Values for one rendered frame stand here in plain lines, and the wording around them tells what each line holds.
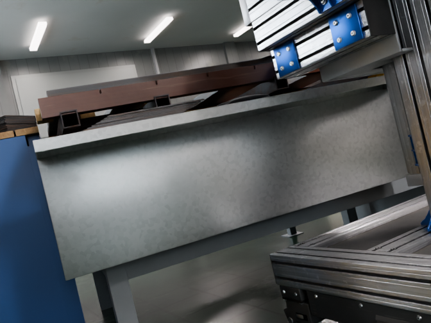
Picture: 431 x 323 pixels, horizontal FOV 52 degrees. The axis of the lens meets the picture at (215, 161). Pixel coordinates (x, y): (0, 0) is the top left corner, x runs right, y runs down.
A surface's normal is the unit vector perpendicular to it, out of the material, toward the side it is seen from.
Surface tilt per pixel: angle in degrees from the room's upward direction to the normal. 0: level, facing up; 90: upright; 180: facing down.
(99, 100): 90
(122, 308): 90
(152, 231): 90
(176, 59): 90
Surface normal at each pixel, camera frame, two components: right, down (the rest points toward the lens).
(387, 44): -0.84, 0.20
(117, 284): 0.36, -0.09
